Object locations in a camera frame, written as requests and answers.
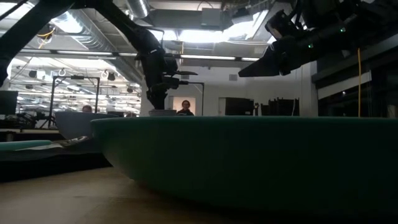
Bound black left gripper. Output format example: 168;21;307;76
141;52;198;110

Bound grey mug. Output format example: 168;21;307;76
148;109;177;117

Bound black gantry frame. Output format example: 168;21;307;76
50;75;101;129
186;81;205;116

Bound green plate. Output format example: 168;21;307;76
90;116;398;215

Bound black monitor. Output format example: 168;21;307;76
0;90;19;115

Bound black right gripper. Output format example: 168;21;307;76
238;24;355;78

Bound black wall screen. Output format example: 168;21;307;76
225;97;255;117

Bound black folded panels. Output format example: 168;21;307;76
260;98;301;117

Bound black ceiling fixture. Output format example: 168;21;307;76
34;23;57;40

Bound teal-handled spoon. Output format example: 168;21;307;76
0;136;90;152

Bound ceiling light panel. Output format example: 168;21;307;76
155;29;237;44

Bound grey ceiling box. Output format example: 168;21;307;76
201;7;222;27

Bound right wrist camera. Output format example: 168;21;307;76
266;9;301;40

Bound black aluminium table frame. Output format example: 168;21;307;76
0;129;65;142

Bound silver air duct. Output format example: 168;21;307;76
126;0;150;19

